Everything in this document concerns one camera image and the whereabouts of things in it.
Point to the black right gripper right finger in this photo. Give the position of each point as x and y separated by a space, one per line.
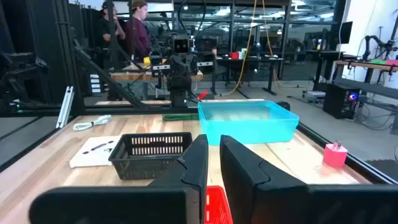
264 196

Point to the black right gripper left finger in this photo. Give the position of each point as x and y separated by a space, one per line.
174 202

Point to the pink wall charger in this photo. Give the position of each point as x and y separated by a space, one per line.
334 155

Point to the large white product box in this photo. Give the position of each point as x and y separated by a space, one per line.
87 158

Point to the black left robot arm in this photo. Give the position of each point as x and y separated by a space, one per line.
178 99

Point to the other station robot arm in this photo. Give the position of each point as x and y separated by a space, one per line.
160 60
206 49
373 42

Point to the small yellow object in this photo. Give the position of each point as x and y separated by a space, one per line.
147 61

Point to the small red tool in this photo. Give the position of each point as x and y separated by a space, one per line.
202 95

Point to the black slotted plastic basket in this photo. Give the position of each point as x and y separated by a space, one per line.
146 169

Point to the red slotted plastic basket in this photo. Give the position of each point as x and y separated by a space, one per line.
217 208

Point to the red box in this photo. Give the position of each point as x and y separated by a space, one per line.
234 55

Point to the person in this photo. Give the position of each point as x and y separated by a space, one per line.
109 37
140 34

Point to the wooden workbench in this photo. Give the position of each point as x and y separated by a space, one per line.
130 76

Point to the black office desk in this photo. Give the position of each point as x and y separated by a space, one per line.
248 59

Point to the white floor device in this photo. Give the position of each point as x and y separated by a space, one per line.
314 95

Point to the black computer tower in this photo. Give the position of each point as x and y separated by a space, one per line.
337 101

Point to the silver aluminium bar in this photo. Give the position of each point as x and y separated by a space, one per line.
64 107

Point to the wooden side table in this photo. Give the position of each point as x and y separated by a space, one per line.
357 64

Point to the black bulky equipment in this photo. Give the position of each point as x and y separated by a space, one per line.
18 71

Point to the black wall monitor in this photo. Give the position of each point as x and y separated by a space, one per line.
346 32

